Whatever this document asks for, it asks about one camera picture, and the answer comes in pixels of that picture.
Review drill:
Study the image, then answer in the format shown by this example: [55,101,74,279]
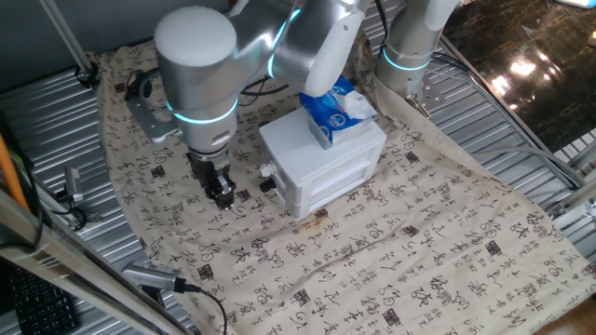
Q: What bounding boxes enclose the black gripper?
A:
[187,151,237,210]

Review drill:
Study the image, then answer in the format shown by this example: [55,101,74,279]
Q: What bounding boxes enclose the blue tissue pack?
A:
[299,75,379,151]

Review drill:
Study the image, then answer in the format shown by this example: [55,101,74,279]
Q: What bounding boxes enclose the aluminium frame profile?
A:
[544,129,596,261]
[0,188,187,335]

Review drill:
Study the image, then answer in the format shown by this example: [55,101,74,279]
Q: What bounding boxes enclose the black camera cable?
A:
[174,278,229,335]

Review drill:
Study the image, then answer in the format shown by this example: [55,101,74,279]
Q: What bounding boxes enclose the thin metal pole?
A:
[39,0,94,75]

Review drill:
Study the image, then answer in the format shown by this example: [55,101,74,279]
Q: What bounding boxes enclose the beige calligraphy print cloth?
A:
[86,0,596,335]

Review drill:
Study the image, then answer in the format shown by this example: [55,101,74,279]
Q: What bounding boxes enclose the black keyboard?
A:
[7,264,80,335]

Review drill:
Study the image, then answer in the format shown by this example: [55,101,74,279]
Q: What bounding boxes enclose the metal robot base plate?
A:
[403,74,447,121]

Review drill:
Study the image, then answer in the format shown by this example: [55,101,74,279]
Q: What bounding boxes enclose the grey camera mounting bracket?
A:
[123,68,183,146]

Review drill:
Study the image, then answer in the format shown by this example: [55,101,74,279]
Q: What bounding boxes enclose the orange cable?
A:
[0,133,30,213]

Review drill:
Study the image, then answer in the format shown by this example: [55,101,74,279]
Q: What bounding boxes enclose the white drawer with black knob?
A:
[259,177,376,221]

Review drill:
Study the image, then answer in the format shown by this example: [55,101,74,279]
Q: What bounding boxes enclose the white drawer cabinet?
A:
[258,107,388,221]

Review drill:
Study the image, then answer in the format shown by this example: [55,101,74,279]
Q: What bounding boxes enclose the grey flexible hose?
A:
[465,146,586,190]

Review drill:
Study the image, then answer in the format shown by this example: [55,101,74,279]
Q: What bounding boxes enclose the black pole clamp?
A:
[74,60,102,89]

